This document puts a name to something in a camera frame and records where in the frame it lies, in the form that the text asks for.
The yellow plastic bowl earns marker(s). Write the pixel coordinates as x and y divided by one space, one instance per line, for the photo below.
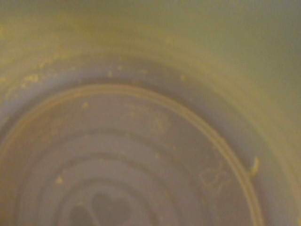
150 112

